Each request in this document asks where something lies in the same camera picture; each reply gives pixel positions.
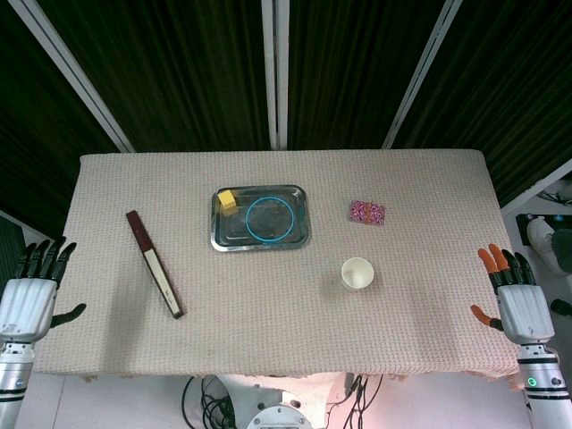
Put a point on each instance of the right orange-tipped robot hand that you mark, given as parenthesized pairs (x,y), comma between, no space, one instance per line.
(525,313)

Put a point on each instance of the beige woven tablecloth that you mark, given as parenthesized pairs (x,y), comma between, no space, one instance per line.
(268,313)

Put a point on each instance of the rectangular metal tray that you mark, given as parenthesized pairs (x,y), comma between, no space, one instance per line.
(223,237)

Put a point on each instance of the left black-fingered robot hand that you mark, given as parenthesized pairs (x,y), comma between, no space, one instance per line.
(27,308)

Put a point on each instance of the white shoe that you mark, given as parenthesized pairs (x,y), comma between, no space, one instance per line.
(540,243)

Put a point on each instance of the white partition post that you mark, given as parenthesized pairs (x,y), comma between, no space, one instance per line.
(422,76)
(76,76)
(275,76)
(536,185)

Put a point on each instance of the yellow cube block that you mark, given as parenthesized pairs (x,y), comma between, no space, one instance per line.
(227,199)

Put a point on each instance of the white robot torso base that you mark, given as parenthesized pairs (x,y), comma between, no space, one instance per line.
(279,402)

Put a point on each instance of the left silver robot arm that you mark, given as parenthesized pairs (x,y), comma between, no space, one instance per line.
(13,380)

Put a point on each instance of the dark red folding fan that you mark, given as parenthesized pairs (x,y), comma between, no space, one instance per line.
(154,263)

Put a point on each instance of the white paper cup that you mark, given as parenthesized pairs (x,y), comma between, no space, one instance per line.
(357,273)

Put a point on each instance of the green curtain panel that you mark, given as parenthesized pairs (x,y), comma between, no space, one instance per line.
(179,71)
(353,71)
(514,89)
(36,134)

